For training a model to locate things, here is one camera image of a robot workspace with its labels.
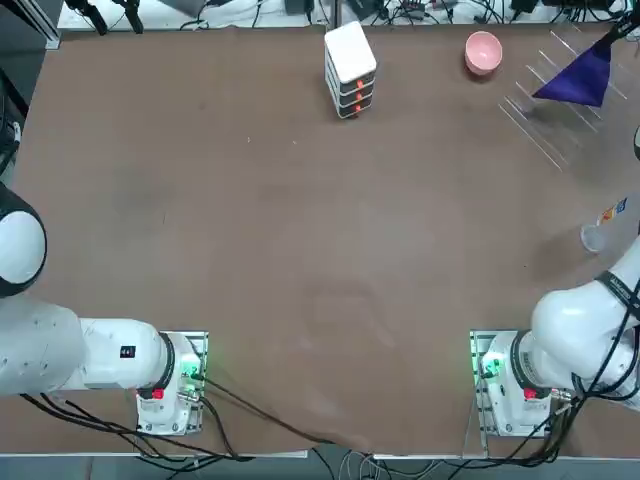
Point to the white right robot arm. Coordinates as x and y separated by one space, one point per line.
565 320

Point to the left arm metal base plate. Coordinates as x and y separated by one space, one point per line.
200 345

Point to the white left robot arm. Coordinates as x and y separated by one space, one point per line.
110 355

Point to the purple towel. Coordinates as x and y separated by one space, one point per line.
580 80

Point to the grey camera post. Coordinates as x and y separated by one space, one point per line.
335 12

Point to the clear acrylic storage rack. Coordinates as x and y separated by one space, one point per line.
545 125

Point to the pink bowl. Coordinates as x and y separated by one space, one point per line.
482 50

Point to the clear bottle blue cap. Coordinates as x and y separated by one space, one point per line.
597 235

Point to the white drawer box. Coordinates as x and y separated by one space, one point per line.
350 50

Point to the aluminium rail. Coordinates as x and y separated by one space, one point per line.
42 27

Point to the black tripod leg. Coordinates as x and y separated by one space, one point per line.
131 15
92 15

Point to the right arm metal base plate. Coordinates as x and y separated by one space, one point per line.
477 360

